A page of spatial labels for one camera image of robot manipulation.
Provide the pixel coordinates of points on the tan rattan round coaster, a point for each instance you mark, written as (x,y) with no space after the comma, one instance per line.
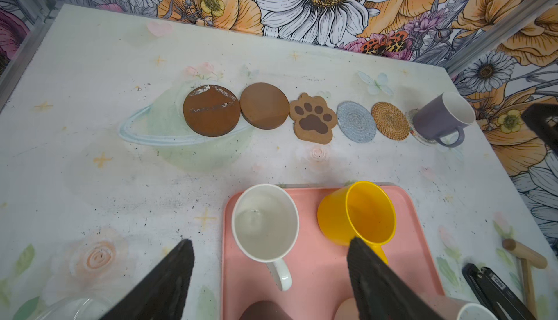
(390,121)

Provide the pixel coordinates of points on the matte brown round coaster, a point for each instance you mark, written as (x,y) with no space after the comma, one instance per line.
(264,106)

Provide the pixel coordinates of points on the wooden mallet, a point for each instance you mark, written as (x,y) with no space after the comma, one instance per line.
(528,258)

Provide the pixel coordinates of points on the brown paw print coaster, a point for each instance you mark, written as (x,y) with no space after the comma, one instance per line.
(313,120)

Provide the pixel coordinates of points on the grey woven round coaster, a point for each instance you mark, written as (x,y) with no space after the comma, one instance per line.
(356,122)

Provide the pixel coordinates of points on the yellow mug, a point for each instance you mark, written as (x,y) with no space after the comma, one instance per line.
(361,210)

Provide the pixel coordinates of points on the glossy brown round coaster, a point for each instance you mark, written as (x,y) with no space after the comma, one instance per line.
(211,110)

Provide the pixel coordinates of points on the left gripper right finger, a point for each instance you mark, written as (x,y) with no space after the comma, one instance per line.
(379,293)

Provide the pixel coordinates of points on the black mug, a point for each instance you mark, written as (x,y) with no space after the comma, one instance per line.
(264,310)

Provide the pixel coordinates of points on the multicolour woven round coaster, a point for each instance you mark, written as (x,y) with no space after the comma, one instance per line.
(413,131)

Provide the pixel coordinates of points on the lavender mug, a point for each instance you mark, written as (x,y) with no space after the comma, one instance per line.
(447,114)

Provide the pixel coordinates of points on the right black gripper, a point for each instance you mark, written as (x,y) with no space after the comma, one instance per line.
(538,117)

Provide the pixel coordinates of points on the clear glass jar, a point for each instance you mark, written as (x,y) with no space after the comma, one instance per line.
(78,307)

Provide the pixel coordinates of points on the black stapler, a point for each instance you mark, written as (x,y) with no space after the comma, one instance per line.
(494,294)

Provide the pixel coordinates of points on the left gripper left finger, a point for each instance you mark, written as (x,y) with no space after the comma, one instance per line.
(163,292)

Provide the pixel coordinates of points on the red inside white mug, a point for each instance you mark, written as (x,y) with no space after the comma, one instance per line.
(347,310)

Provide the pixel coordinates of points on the pink plastic tray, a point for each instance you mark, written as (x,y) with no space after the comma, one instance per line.
(321,280)

